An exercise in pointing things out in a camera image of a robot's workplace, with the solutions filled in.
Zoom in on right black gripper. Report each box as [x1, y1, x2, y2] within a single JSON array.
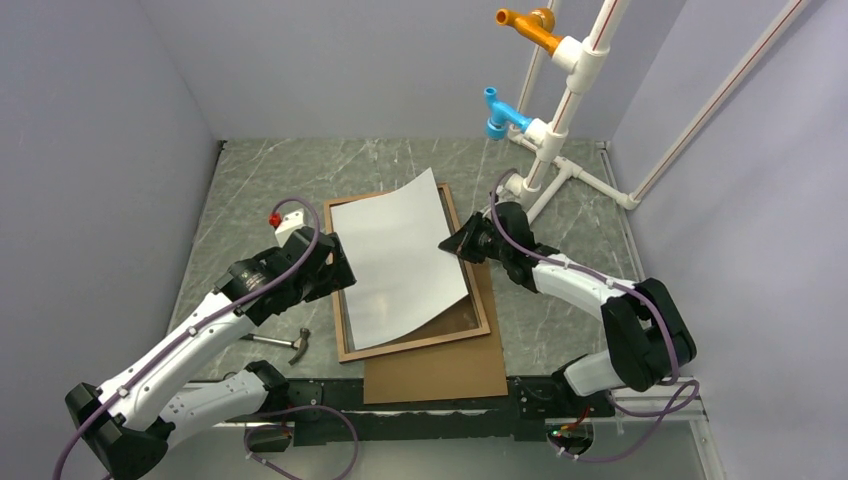
[[439, 211, 511, 264]]

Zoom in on glossy photo white borders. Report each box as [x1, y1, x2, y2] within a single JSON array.
[[330, 170, 469, 350]]

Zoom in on brown wooden picture frame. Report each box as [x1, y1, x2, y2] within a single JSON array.
[[323, 182, 493, 364]]

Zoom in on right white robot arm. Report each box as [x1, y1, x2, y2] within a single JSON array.
[[438, 202, 697, 415]]

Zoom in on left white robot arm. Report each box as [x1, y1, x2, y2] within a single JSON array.
[[65, 226, 356, 479]]

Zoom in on small claw hammer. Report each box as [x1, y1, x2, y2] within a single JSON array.
[[241, 328, 311, 366]]

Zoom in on white pvc pipe stand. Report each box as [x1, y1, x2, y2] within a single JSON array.
[[505, 1, 809, 221]]

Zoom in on brown cardboard backing board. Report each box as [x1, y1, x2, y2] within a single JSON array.
[[363, 263, 508, 405]]

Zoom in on blue pipe fitting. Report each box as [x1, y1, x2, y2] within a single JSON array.
[[483, 86, 533, 140]]

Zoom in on orange pipe fitting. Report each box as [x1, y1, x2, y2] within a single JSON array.
[[494, 8, 563, 56]]

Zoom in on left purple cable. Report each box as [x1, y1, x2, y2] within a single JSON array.
[[51, 197, 362, 480]]

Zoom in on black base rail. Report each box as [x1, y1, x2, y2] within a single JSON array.
[[221, 360, 617, 448]]

